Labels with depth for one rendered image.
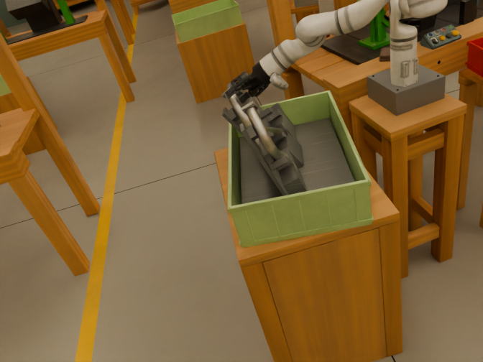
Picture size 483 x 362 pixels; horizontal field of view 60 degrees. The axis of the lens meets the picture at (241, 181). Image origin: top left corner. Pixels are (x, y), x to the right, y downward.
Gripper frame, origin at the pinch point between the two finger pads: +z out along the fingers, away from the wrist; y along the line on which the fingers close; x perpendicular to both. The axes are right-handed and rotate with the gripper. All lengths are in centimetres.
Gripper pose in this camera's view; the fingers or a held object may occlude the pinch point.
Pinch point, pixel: (234, 98)
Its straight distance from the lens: 139.4
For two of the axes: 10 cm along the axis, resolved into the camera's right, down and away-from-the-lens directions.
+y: -5.1, 0.0, -8.6
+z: -7.3, 5.3, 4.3
